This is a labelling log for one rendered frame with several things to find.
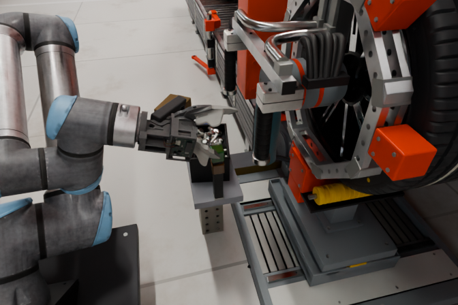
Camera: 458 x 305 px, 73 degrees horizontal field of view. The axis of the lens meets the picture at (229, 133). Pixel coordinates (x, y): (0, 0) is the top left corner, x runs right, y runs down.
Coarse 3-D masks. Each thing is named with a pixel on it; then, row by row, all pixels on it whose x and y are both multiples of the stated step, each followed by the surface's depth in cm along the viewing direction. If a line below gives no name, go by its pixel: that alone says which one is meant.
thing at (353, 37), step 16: (352, 32) 85; (400, 32) 65; (352, 48) 86; (352, 64) 93; (352, 80) 94; (368, 80) 81; (352, 96) 94; (368, 96) 82; (320, 112) 111; (336, 112) 101; (352, 112) 93; (320, 128) 108; (336, 128) 108; (352, 128) 109; (336, 144) 102; (352, 144) 102
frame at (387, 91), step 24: (312, 0) 91; (360, 0) 63; (360, 24) 64; (288, 48) 105; (384, 48) 61; (384, 72) 60; (408, 72) 61; (384, 96) 60; (408, 96) 61; (288, 120) 111; (384, 120) 63; (312, 144) 104; (360, 144) 70; (312, 168) 96; (336, 168) 82; (360, 168) 71
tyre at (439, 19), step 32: (448, 0) 58; (416, 32) 61; (448, 32) 57; (416, 64) 62; (448, 64) 57; (416, 96) 63; (448, 96) 58; (416, 128) 64; (448, 128) 61; (448, 160) 67; (384, 192) 79
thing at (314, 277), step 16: (288, 176) 153; (272, 192) 149; (288, 208) 140; (288, 224) 132; (304, 240) 127; (304, 256) 119; (400, 256) 119; (304, 272) 121; (320, 272) 116; (336, 272) 115; (352, 272) 118; (368, 272) 121
